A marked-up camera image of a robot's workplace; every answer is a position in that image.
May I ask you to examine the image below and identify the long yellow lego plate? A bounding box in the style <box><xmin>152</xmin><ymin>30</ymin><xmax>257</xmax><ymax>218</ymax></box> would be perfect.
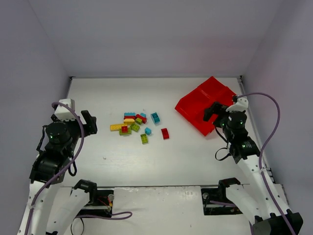
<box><xmin>110</xmin><ymin>123</ymin><xmax>128</xmax><ymax>132</ymax></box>

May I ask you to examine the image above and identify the small red lego brick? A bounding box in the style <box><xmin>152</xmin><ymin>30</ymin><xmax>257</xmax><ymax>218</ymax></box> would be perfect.
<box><xmin>121</xmin><ymin>125</ymin><xmax>128</xmax><ymax>133</ymax></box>

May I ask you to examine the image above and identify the green lego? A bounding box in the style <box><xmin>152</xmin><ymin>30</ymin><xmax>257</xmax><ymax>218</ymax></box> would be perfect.
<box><xmin>119</xmin><ymin>129</ymin><xmax>132</xmax><ymax>136</ymax></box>

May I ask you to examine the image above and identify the green lego brick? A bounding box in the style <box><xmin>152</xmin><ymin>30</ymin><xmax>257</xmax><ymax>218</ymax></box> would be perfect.
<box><xmin>135</xmin><ymin>118</ymin><xmax>143</xmax><ymax>125</ymax></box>
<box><xmin>140</xmin><ymin>134</ymin><xmax>149</xmax><ymax>144</ymax></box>
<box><xmin>130</xmin><ymin>123</ymin><xmax>140</xmax><ymax>132</ymax></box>

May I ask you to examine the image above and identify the small blue lego brick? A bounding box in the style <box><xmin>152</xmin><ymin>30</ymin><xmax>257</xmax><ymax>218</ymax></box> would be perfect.
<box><xmin>145</xmin><ymin>127</ymin><xmax>152</xmax><ymax>135</ymax></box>

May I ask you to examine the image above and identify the red curved lego brick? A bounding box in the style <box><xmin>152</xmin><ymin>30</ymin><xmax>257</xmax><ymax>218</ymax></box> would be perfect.
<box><xmin>161</xmin><ymin>128</ymin><xmax>169</xmax><ymax>140</ymax></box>

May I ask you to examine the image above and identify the large blue lego brick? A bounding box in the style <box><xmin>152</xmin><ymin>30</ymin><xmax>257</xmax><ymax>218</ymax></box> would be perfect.
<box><xmin>151</xmin><ymin>113</ymin><xmax>160</xmax><ymax>124</ymax></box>

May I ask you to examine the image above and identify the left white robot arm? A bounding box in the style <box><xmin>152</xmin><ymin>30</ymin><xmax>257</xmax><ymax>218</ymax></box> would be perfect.
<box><xmin>18</xmin><ymin>110</ymin><xmax>97</xmax><ymax>235</ymax></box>

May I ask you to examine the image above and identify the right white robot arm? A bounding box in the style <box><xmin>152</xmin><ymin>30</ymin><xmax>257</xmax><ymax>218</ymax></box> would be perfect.
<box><xmin>203</xmin><ymin>98</ymin><xmax>303</xmax><ymax>235</ymax></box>

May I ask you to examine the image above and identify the red divided container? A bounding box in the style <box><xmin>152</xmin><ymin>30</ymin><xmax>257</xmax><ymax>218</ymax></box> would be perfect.
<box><xmin>175</xmin><ymin>76</ymin><xmax>235</xmax><ymax>136</ymax></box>

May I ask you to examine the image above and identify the yellow curved lego brick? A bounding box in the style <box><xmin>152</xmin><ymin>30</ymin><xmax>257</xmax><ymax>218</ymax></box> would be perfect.
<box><xmin>124</xmin><ymin>118</ymin><xmax>135</xmax><ymax>125</ymax></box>

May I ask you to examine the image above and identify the long blue lego brick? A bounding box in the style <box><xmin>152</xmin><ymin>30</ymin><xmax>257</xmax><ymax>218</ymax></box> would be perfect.
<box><xmin>124</xmin><ymin>112</ymin><xmax>136</xmax><ymax>116</ymax></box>

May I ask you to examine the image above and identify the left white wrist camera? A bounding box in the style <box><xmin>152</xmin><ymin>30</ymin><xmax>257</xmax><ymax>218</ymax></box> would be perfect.
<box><xmin>54</xmin><ymin>98</ymin><xmax>75</xmax><ymax>121</ymax></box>

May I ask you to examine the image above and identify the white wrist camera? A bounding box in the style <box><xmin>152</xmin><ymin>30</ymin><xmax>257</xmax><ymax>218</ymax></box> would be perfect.
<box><xmin>54</xmin><ymin>98</ymin><xmax>75</xmax><ymax>121</ymax></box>
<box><xmin>226</xmin><ymin>95</ymin><xmax>249</xmax><ymax>113</ymax></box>

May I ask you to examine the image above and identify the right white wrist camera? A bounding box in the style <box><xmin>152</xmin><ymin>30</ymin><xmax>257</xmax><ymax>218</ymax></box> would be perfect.
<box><xmin>226</xmin><ymin>95</ymin><xmax>249</xmax><ymax>113</ymax></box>

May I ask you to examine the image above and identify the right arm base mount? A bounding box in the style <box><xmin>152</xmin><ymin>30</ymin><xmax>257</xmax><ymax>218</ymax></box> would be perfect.
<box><xmin>201</xmin><ymin>187</ymin><xmax>242</xmax><ymax>216</ymax></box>

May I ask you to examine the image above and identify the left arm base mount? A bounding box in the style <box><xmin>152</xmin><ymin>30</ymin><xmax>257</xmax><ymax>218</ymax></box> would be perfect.
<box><xmin>78</xmin><ymin>188</ymin><xmax>114</xmax><ymax>217</ymax></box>

